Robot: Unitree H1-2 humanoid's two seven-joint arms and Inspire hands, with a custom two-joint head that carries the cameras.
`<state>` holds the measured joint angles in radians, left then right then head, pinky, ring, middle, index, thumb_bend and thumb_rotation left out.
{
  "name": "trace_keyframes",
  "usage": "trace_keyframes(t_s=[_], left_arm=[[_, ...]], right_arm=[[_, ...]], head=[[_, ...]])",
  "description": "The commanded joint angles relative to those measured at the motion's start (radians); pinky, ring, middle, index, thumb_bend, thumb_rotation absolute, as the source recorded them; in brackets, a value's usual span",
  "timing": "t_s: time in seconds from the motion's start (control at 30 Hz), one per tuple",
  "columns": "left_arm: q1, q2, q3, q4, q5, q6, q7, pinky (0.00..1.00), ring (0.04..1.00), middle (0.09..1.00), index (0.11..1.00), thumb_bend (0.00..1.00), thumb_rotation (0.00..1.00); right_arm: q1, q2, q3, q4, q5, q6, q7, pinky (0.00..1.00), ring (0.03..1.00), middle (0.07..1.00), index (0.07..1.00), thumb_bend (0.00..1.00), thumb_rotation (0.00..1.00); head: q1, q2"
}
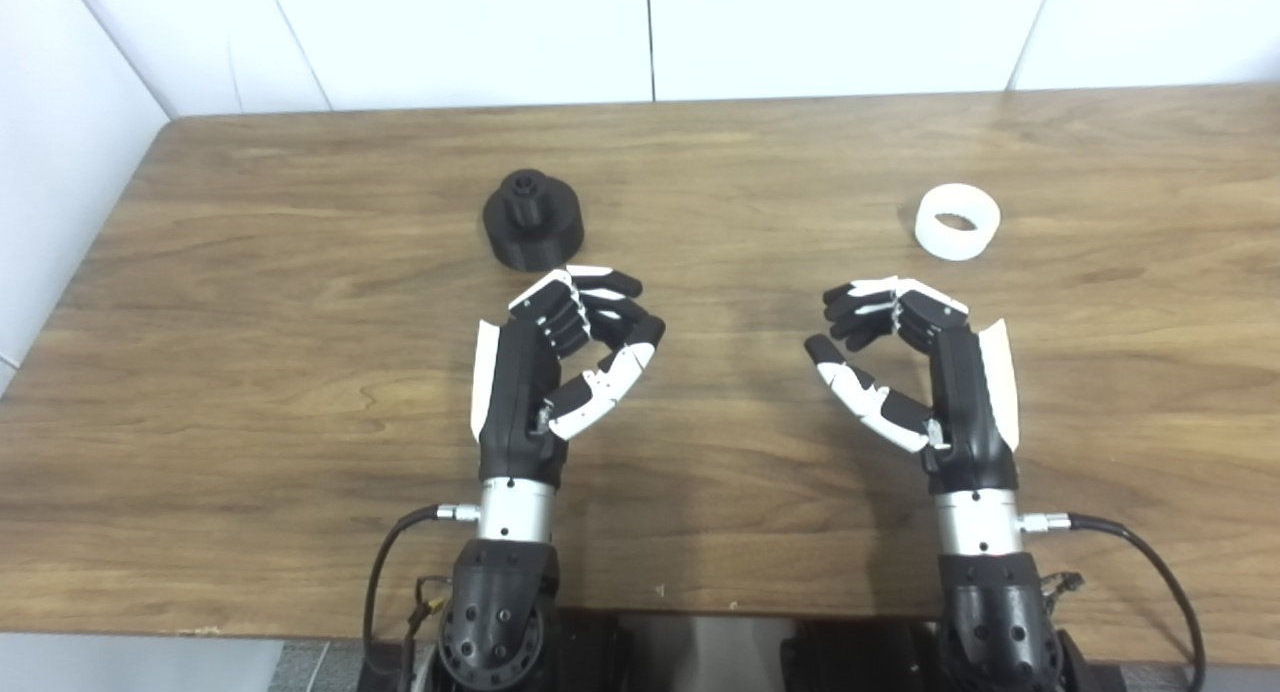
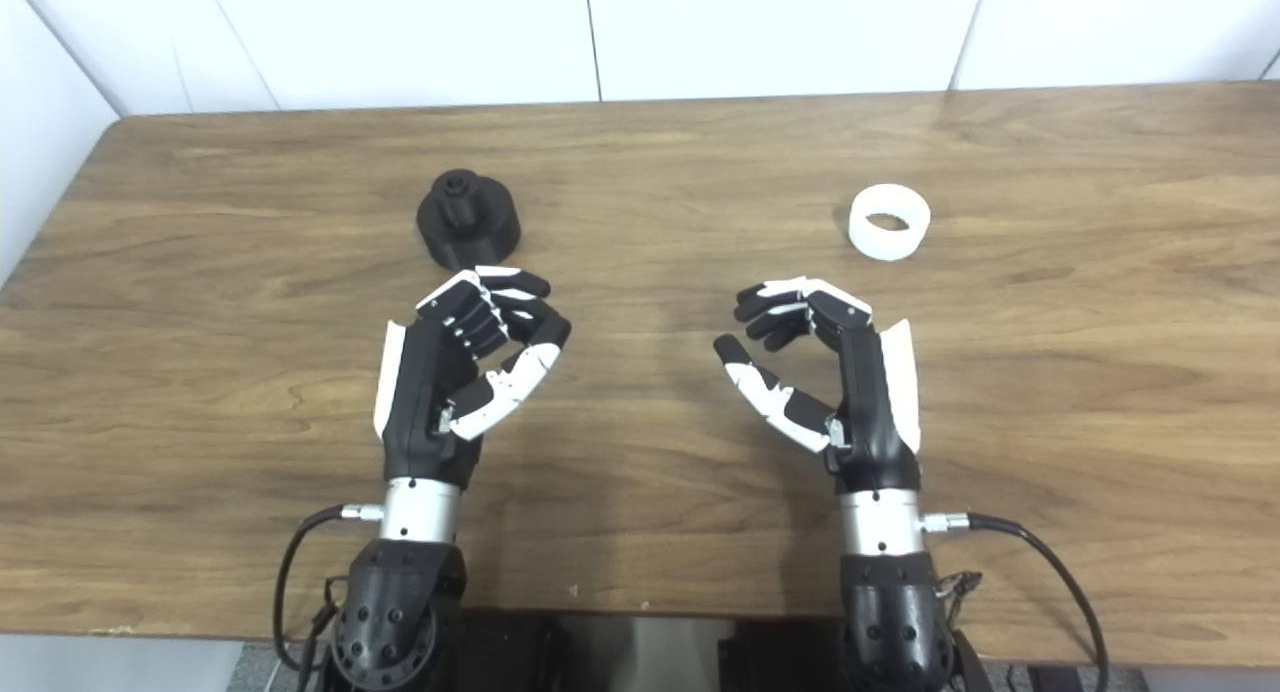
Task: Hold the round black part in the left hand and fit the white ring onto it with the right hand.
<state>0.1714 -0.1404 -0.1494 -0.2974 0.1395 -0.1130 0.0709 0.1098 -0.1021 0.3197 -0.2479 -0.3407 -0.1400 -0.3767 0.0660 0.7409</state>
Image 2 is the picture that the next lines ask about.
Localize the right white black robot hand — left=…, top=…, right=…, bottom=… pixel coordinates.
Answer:
left=713, top=277, right=923, bottom=495

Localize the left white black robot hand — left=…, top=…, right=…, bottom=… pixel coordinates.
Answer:
left=373, top=265, right=573, bottom=491

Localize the white toothed plastic ring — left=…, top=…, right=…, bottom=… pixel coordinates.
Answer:
left=848, top=183, right=932, bottom=263

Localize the round black plastic part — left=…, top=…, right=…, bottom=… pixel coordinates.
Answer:
left=416, top=169, right=522, bottom=272

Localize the black robot torso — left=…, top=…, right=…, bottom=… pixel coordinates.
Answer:
left=440, top=610, right=851, bottom=692

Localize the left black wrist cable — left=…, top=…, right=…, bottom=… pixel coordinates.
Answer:
left=273, top=505, right=386, bottom=673

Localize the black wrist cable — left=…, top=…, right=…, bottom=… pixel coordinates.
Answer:
left=920, top=510, right=1111, bottom=692
left=273, top=505, right=386, bottom=673

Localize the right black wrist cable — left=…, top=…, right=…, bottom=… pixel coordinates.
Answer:
left=920, top=510, right=1111, bottom=692

